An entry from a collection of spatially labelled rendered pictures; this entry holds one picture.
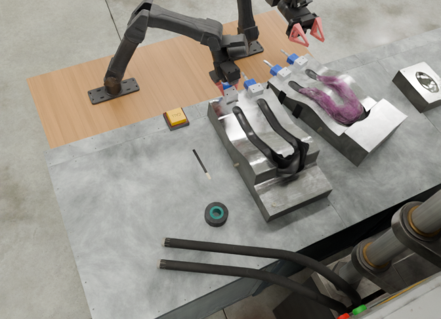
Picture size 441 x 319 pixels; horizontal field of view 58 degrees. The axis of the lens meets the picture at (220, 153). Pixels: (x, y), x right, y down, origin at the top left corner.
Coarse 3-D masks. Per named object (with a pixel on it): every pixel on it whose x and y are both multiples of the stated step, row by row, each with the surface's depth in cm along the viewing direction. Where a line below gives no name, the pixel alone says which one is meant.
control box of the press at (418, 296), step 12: (432, 276) 71; (408, 288) 75; (420, 288) 63; (432, 288) 63; (384, 300) 81; (396, 300) 61; (408, 300) 62; (420, 300) 61; (432, 300) 61; (360, 312) 67; (372, 312) 61; (384, 312) 60; (396, 312) 60; (408, 312) 60; (420, 312) 60; (432, 312) 60
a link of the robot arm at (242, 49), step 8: (208, 40) 129; (216, 40) 128; (224, 40) 133; (232, 40) 132; (240, 40) 131; (216, 48) 131; (232, 48) 133; (240, 48) 132; (248, 48) 137; (232, 56) 135
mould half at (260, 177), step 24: (240, 96) 154; (264, 96) 156; (216, 120) 151; (264, 120) 150; (288, 120) 151; (240, 144) 143; (288, 144) 140; (312, 144) 140; (240, 168) 144; (264, 168) 134; (312, 168) 144; (264, 192) 137; (288, 192) 138; (312, 192) 139; (264, 216) 137
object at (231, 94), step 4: (220, 80) 152; (224, 84) 150; (228, 84) 150; (224, 88) 150; (228, 88) 148; (232, 88) 148; (224, 92) 148; (228, 92) 148; (232, 92) 148; (236, 92) 148; (224, 96) 148; (228, 96) 147; (232, 96) 148; (236, 96) 150; (224, 100) 152; (228, 100) 150; (232, 100) 151
